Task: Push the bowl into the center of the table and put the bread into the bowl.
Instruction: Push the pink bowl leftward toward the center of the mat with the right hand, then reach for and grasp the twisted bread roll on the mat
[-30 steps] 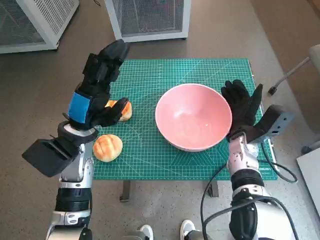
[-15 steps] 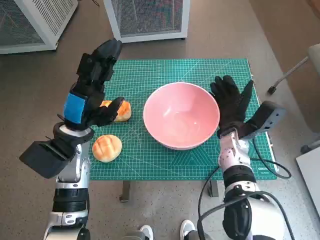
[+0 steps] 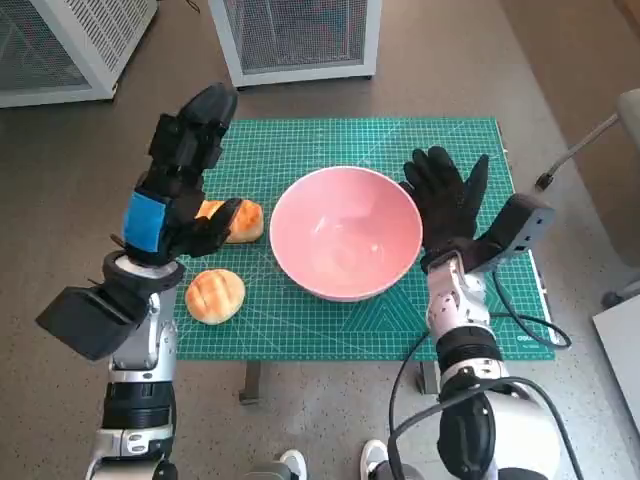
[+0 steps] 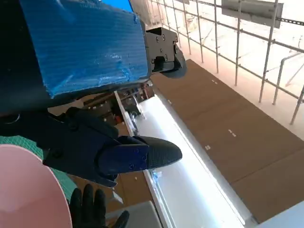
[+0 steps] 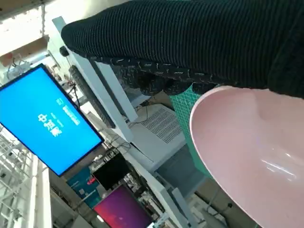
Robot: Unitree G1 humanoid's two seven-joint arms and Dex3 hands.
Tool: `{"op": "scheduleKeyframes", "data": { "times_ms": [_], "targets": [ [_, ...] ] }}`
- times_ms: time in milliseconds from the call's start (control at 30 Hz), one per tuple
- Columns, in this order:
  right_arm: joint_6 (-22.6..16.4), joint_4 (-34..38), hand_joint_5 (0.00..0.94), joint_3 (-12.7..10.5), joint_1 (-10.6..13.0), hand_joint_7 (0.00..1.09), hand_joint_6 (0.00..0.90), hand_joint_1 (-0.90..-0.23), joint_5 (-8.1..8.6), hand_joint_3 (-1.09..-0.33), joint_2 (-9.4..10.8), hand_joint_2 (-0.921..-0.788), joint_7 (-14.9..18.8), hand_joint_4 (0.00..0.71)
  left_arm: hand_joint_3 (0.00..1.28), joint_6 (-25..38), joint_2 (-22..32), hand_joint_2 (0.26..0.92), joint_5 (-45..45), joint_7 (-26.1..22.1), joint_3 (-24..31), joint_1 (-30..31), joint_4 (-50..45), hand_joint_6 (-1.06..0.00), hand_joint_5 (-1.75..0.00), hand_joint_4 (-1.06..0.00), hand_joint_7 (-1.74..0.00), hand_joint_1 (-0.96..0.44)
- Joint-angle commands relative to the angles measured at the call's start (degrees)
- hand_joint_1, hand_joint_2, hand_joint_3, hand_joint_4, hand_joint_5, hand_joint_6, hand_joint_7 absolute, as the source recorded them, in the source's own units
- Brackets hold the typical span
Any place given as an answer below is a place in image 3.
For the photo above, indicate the robot left hand blue tape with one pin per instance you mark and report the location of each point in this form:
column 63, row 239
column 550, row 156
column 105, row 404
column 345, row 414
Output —
column 150, row 220

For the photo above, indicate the robot right white foot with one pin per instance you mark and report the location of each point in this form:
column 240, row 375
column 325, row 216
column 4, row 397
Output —
column 374, row 460

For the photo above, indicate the robot left silver arm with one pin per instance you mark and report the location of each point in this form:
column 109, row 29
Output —
column 145, row 390

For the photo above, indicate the robot right silver arm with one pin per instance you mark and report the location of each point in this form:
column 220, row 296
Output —
column 465, row 325

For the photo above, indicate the grey metal table leg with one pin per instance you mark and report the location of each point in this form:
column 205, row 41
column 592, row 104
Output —
column 250, row 382
column 428, row 377

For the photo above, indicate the robot left white foot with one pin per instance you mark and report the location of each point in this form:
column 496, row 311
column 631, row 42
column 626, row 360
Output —
column 295, row 465

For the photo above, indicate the white mesh cabinet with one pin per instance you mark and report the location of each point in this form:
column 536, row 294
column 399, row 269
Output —
column 300, row 35
column 65, row 40

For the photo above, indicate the rectangular toy bread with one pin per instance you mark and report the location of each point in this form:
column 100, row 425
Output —
column 247, row 222

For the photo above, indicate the green cutting mat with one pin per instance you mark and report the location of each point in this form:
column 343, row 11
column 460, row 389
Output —
column 320, row 330

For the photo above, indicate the pink bowl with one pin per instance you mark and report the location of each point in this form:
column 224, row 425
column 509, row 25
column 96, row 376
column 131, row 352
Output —
column 345, row 235

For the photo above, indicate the robot white foot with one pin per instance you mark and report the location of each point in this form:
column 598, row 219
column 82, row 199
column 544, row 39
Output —
column 374, row 460
column 295, row 465

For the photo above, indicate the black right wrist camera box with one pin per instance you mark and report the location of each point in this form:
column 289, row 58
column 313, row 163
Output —
column 520, row 225

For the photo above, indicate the white flat board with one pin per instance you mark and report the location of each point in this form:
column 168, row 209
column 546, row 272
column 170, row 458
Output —
column 620, row 350

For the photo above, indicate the robot right hand black glove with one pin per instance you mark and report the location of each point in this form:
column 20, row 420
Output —
column 445, row 210

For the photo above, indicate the round toy bread bun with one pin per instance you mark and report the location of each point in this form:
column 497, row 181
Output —
column 215, row 297

